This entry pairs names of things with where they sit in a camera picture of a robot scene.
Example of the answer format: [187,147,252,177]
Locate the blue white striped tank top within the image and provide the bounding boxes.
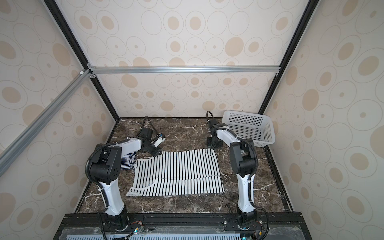
[121,151,137,170]

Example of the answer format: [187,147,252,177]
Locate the white plastic laundry basket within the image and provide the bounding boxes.
[222,111,275,148]

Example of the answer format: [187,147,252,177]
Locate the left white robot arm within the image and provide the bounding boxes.
[85,128,166,217]

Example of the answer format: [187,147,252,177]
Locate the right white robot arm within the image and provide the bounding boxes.
[207,118,265,229]

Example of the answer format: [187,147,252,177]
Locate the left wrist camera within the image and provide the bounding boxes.
[152,133,166,147]

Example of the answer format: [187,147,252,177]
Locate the back aluminium frame rail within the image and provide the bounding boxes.
[90,66,280,74]

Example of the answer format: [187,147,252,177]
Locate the aluminium frame rail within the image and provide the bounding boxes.
[1,70,91,175]
[90,66,280,74]

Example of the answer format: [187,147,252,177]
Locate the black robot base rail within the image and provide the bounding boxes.
[54,213,312,240]

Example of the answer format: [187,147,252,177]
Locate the left aluminium frame rail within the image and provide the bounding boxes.
[1,70,91,175]

